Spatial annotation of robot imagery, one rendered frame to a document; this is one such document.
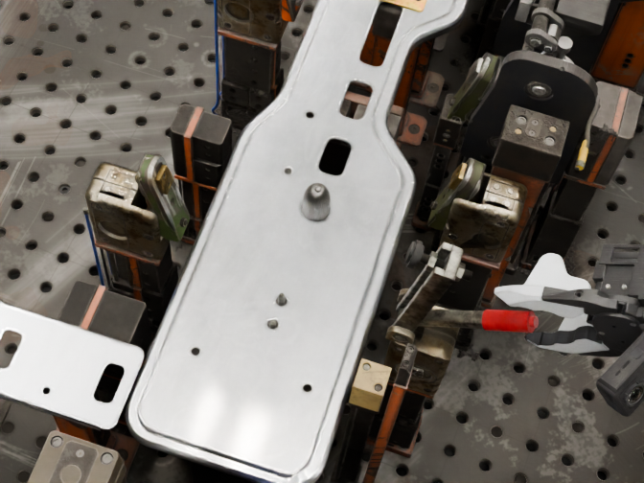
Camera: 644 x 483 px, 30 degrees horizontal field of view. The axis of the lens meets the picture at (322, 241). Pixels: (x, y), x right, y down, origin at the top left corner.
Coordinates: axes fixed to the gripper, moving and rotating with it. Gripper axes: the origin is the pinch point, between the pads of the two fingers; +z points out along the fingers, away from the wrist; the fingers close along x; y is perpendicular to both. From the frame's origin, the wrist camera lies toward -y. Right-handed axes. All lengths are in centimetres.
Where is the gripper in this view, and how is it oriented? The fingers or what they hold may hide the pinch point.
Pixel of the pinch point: (517, 321)
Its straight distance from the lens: 123.8
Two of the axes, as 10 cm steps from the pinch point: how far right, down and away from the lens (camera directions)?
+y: 3.1, -8.4, 4.5
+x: -4.7, -5.4, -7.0
